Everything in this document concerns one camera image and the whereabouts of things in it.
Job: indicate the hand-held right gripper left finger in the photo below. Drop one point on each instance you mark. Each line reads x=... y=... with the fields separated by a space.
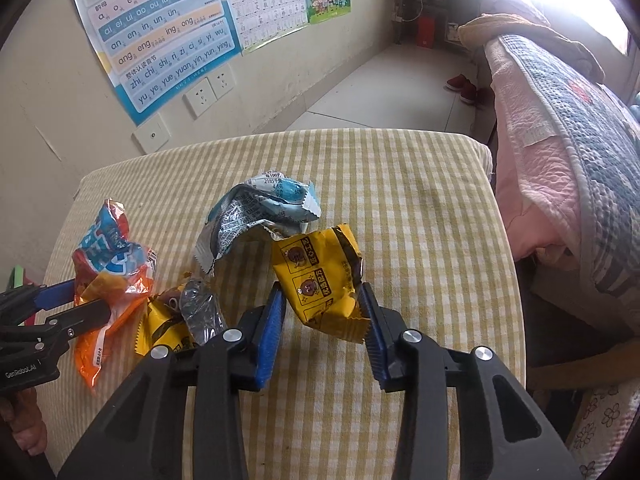
x=267 y=345

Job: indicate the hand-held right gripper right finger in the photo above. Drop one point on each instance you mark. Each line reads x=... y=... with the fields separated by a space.
x=372 y=342

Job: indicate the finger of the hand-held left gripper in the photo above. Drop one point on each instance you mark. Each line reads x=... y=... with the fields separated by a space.
x=55 y=294
x=85 y=316

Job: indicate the green rimmed red bin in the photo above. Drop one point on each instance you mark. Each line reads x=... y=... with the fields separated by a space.
x=18 y=276

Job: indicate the orange snack wrapper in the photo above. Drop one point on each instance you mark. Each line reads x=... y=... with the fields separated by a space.
x=112 y=265

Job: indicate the yellow snack wrapper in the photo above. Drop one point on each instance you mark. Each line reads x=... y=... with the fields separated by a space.
x=160 y=329
x=315 y=280

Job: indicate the person's left hand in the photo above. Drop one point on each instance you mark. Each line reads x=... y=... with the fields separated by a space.
x=25 y=425

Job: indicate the white blue crumpled wrapper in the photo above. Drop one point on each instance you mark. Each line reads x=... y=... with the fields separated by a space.
x=240 y=220

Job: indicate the checkered table cloth table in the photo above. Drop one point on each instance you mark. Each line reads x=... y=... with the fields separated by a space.
x=400 y=185

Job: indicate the pink quilt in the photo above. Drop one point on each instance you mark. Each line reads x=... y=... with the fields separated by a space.
x=535 y=170

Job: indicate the floral cushion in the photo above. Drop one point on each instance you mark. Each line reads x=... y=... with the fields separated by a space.
x=605 y=420

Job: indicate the red shoe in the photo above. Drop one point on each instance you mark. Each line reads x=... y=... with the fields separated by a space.
x=456 y=82
x=472 y=94

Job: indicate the blue patchwork quilt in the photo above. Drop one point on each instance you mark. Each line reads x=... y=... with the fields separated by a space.
x=590 y=125

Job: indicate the red box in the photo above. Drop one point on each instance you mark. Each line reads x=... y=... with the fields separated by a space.
x=426 y=32

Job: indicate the small white appliance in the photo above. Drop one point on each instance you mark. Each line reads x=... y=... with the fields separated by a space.
x=453 y=32

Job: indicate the tan blanket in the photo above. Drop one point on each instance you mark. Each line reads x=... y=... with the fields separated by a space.
x=500 y=27

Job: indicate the rolled pink blanket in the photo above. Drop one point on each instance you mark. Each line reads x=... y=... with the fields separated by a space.
x=510 y=2

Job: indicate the white round wall socket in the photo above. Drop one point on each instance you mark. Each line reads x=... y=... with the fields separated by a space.
x=150 y=135

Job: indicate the wooden bed frame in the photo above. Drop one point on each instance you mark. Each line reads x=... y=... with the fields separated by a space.
x=575 y=364

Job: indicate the white wall power socket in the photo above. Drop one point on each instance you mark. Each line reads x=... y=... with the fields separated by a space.
x=221 y=82
x=197 y=99

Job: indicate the blue letter wall poster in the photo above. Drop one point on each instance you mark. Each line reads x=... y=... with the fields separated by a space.
x=165 y=35

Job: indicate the white chart wall poster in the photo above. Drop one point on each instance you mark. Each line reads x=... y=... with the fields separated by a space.
x=265 y=5

